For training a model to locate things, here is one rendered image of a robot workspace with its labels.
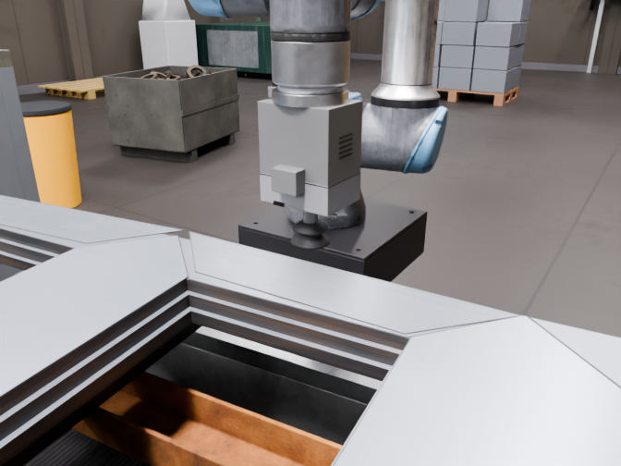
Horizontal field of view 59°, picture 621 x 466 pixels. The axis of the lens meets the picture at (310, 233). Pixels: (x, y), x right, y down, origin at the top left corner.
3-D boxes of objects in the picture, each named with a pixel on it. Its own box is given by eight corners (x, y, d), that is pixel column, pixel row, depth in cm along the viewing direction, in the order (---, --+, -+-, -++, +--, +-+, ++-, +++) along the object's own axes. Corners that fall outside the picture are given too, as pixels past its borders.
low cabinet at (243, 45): (264, 63, 1150) (262, 20, 1117) (344, 68, 1051) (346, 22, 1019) (192, 73, 985) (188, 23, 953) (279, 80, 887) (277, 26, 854)
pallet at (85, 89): (118, 83, 860) (117, 75, 855) (161, 88, 812) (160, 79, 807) (36, 94, 753) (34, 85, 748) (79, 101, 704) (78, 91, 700)
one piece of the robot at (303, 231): (285, 222, 58) (285, 239, 59) (315, 230, 56) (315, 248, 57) (306, 212, 61) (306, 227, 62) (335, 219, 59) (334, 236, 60)
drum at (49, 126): (6, 207, 335) (-17, 107, 311) (63, 190, 364) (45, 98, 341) (44, 220, 315) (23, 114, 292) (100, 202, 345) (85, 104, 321)
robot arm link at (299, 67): (322, 43, 46) (249, 40, 51) (322, 98, 48) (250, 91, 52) (365, 39, 52) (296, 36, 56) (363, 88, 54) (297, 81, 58)
